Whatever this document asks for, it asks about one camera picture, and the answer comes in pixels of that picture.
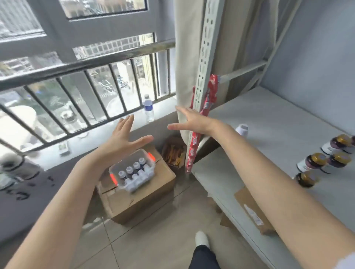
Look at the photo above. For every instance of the open brown cardboard box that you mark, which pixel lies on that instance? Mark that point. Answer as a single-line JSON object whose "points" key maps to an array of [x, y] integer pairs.
{"points": [[166, 141]]}

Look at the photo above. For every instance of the bunch of red snack strips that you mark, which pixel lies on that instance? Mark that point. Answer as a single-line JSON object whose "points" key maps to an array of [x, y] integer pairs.
{"points": [[210, 94]]}

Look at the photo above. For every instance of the window with metal bars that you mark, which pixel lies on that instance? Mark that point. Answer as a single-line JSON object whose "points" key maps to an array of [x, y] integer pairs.
{"points": [[83, 33]]}

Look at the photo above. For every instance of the person's right hand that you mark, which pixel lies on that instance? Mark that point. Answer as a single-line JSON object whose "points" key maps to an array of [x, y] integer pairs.
{"points": [[199, 123]]}

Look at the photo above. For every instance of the person's left forearm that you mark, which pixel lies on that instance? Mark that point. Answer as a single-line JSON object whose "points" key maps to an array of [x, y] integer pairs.
{"points": [[55, 221]]}

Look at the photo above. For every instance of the person's left hand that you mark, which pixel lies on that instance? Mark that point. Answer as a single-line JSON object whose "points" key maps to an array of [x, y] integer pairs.
{"points": [[122, 144]]}

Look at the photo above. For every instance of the clear water bottle blue label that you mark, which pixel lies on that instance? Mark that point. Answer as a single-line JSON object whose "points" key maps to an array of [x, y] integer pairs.
{"points": [[149, 108]]}

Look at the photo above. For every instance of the closed brown cardboard box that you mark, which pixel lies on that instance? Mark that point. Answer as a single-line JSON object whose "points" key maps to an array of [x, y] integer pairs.
{"points": [[144, 199]]}

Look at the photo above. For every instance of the person's right forearm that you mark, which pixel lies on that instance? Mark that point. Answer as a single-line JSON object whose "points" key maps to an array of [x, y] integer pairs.
{"points": [[277, 194]]}

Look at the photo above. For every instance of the gray window sill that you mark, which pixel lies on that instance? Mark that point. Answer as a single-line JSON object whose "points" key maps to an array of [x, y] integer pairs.
{"points": [[97, 138]]}

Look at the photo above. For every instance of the clear glass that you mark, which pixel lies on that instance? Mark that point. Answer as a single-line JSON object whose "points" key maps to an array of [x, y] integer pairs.
{"points": [[70, 122]]}

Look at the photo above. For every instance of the pile of colourful snack packets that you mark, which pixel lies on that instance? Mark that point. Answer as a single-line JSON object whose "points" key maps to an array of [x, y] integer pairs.
{"points": [[174, 155]]}

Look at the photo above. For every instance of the clear bin orange handles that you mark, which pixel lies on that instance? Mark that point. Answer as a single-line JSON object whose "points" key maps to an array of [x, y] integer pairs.
{"points": [[112, 176]]}

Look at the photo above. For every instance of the person's right white shoe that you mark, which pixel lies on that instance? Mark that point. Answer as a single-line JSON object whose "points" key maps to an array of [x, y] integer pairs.
{"points": [[202, 239]]}

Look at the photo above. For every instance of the person's white sleeve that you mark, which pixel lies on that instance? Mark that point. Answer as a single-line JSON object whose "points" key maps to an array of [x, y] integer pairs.
{"points": [[345, 262]]}

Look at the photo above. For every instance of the person's black trousers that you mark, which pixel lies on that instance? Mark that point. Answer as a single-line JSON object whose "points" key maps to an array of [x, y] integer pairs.
{"points": [[203, 259]]}

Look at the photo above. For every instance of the white metal shelf rack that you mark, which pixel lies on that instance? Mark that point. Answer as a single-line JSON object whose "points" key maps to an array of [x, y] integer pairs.
{"points": [[277, 124]]}

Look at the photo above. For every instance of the small open cardboard box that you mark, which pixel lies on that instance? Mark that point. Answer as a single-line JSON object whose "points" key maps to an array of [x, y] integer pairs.
{"points": [[255, 213]]}

